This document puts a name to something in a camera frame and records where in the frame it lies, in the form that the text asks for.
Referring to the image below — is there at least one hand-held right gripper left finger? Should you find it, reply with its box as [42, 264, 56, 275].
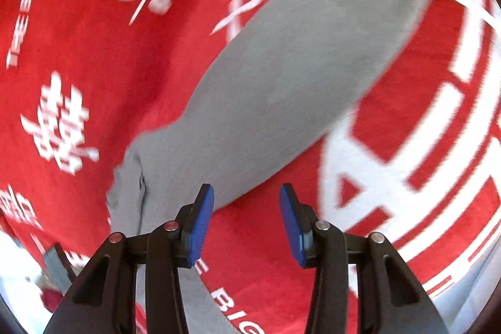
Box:
[43, 183, 215, 334]

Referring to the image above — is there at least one red printed blanket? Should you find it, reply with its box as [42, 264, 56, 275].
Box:
[0, 0, 501, 334]

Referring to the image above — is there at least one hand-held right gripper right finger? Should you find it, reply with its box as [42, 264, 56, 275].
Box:
[279, 183, 451, 334]

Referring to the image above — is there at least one grey fleece garment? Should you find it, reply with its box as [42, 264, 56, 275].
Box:
[106, 0, 458, 334]

